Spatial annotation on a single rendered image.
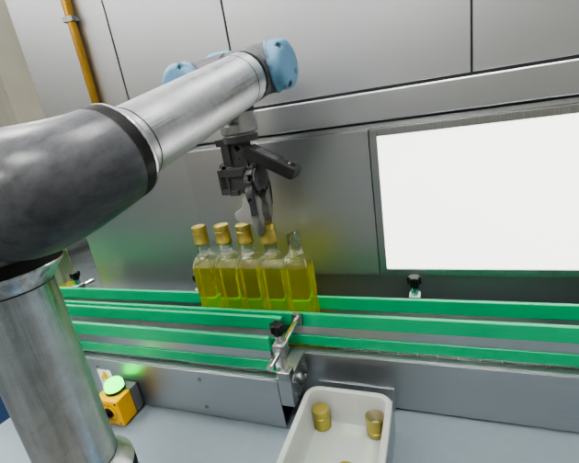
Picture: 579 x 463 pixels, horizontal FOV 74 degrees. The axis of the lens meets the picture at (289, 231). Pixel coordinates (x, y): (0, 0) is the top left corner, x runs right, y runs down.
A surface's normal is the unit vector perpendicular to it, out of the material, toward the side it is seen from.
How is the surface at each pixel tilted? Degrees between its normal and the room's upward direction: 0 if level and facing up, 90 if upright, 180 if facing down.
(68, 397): 88
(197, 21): 90
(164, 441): 0
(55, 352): 88
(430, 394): 90
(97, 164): 82
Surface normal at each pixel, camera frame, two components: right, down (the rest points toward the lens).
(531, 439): -0.15, -0.94
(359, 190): -0.33, 0.35
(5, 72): 0.88, 0.02
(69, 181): 0.54, 0.11
